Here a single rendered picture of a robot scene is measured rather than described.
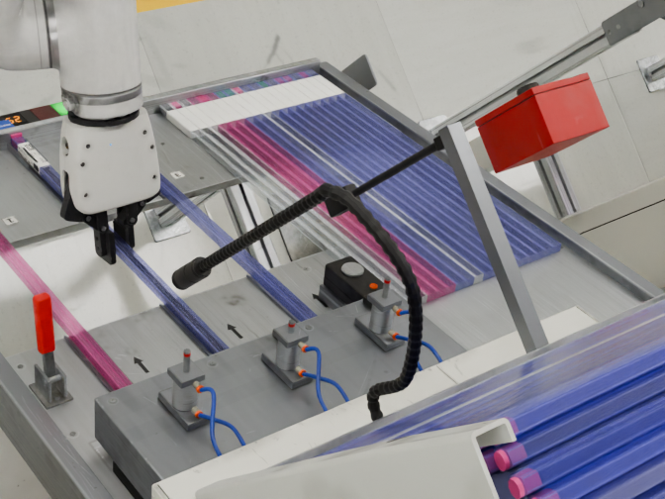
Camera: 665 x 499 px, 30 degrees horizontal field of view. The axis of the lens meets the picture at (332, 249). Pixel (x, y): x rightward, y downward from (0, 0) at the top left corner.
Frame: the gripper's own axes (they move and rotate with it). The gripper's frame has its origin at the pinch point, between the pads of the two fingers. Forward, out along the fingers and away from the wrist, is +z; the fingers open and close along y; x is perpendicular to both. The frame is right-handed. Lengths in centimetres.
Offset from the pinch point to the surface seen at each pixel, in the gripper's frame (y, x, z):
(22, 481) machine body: -10.6, 9.6, 34.0
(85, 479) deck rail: -20.1, -31.2, 4.8
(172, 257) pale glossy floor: 50, 76, 48
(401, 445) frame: -22, -75, -25
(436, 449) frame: -23, -78, -26
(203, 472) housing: -14.8, -42.4, -0.2
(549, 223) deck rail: 47, -21, 3
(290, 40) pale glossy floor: 94, 99, 18
